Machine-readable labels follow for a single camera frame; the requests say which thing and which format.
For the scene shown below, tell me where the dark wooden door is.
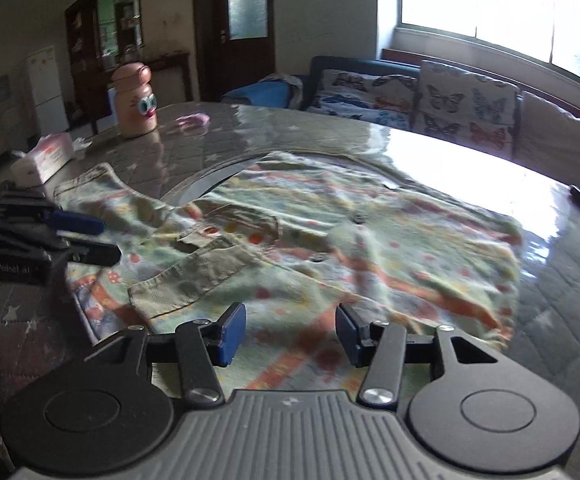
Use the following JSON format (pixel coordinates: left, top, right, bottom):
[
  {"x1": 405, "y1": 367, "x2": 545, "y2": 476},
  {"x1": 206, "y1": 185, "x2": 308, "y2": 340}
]
[{"x1": 192, "y1": 0, "x2": 276, "y2": 101}]

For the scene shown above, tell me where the grey blanket on sofa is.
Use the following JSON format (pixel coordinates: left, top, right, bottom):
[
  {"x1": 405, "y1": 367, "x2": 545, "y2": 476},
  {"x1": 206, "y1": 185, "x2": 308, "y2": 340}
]
[{"x1": 260, "y1": 73, "x2": 304, "y2": 110}]

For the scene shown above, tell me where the dark wooden side table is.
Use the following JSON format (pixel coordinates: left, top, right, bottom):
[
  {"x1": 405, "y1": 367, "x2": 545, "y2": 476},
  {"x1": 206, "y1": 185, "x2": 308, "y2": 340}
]
[{"x1": 144, "y1": 51, "x2": 194, "y2": 107}]

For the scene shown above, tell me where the lying butterfly cushion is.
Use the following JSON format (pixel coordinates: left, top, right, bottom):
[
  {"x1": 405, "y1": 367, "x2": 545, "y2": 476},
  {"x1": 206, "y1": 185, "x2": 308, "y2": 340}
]
[{"x1": 306, "y1": 70, "x2": 417, "y2": 130}]

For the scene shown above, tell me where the dark wooden display cabinet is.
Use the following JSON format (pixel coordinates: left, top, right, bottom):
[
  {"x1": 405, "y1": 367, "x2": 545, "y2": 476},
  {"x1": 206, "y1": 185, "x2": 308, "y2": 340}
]
[{"x1": 64, "y1": 0, "x2": 142, "y2": 131}]

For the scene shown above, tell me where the tissue box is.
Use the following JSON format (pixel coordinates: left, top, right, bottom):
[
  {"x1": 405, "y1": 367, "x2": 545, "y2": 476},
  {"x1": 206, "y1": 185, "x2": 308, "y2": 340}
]
[{"x1": 10, "y1": 132, "x2": 74, "y2": 188}]

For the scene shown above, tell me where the blue sofa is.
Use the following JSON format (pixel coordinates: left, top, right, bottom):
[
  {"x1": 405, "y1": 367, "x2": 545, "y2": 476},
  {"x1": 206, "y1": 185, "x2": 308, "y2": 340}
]
[{"x1": 219, "y1": 54, "x2": 580, "y2": 196}]

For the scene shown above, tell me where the white refrigerator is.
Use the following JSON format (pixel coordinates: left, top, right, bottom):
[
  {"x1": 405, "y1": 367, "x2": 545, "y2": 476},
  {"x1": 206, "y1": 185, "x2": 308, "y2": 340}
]
[{"x1": 24, "y1": 46, "x2": 69, "y2": 136}]

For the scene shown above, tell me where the plain beige cushion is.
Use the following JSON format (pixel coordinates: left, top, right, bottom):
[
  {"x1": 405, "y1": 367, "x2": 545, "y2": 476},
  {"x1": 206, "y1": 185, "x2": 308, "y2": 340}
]
[{"x1": 512, "y1": 91, "x2": 580, "y2": 189}]

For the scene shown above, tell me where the pink cartoon bottle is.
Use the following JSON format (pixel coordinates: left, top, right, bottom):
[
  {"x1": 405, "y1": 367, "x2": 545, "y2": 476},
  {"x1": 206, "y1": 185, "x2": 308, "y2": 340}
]
[{"x1": 112, "y1": 62, "x2": 158, "y2": 139}]

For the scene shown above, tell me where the colourful patterned child shirt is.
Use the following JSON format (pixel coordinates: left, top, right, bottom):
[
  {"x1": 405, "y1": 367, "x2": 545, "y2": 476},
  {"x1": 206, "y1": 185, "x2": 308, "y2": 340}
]
[{"x1": 55, "y1": 152, "x2": 522, "y2": 392}]

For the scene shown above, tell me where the small pink toy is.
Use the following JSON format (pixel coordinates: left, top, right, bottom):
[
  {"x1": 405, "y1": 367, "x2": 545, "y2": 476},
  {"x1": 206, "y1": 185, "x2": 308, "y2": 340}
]
[{"x1": 175, "y1": 113, "x2": 210, "y2": 131}]

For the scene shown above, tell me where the upright butterfly cushion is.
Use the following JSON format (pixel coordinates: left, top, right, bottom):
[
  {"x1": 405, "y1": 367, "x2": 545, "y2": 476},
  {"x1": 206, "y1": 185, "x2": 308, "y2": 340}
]
[{"x1": 412, "y1": 61, "x2": 520, "y2": 159}]

